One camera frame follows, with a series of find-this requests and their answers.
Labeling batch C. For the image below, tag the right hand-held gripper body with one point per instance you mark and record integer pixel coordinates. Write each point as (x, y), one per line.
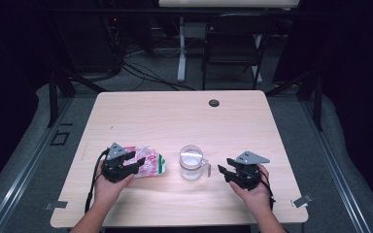
(246, 173)

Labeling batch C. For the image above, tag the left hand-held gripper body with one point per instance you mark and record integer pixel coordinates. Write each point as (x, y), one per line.
(116, 170)

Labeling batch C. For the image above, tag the person's left hand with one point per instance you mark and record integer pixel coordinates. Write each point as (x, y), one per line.
(108, 191)

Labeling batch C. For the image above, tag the person's right hand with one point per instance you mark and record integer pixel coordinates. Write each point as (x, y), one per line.
(255, 195)

